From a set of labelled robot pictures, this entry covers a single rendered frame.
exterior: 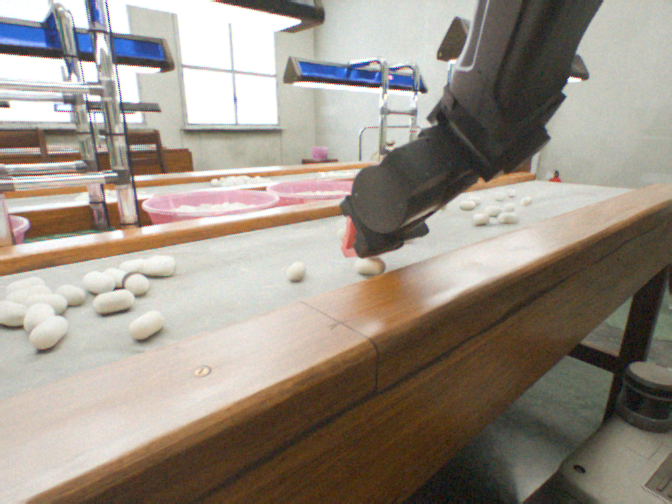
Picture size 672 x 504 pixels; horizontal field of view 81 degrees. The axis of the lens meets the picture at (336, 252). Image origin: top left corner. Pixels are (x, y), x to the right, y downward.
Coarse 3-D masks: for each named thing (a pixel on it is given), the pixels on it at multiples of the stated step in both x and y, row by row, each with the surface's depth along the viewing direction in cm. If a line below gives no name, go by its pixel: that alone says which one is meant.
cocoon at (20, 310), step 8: (0, 304) 35; (8, 304) 35; (16, 304) 35; (0, 312) 34; (8, 312) 34; (16, 312) 34; (24, 312) 35; (0, 320) 34; (8, 320) 34; (16, 320) 34
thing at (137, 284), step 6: (132, 276) 41; (138, 276) 41; (126, 282) 40; (132, 282) 40; (138, 282) 40; (144, 282) 41; (126, 288) 40; (132, 288) 40; (138, 288) 40; (144, 288) 41; (138, 294) 41
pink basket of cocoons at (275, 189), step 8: (280, 184) 105; (288, 184) 107; (296, 184) 109; (304, 184) 110; (312, 184) 110; (320, 184) 111; (328, 184) 111; (336, 184) 110; (344, 184) 109; (272, 192) 91; (280, 192) 104; (288, 192) 107; (296, 192) 108; (280, 200) 91; (296, 200) 88; (304, 200) 87; (312, 200) 87; (320, 200) 87
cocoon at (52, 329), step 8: (48, 320) 32; (56, 320) 32; (64, 320) 33; (40, 328) 31; (48, 328) 31; (56, 328) 31; (64, 328) 32; (32, 336) 30; (40, 336) 30; (48, 336) 31; (56, 336) 31; (32, 344) 30; (40, 344) 30; (48, 344) 31
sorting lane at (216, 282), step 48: (480, 192) 109; (528, 192) 109; (576, 192) 109; (624, 192) 109; (240, 240) 62; (288, 240) 62; (336, 240) 62; (432, 240) 62; (480, 240) 62; (0, 288) 43; (192, 288) 43; (240, 288) 43; (288, 288) 43; (336, 288) 43; (0, 336) 33; (96, 336) 33; (192, 336) 33; (0, 384) 27
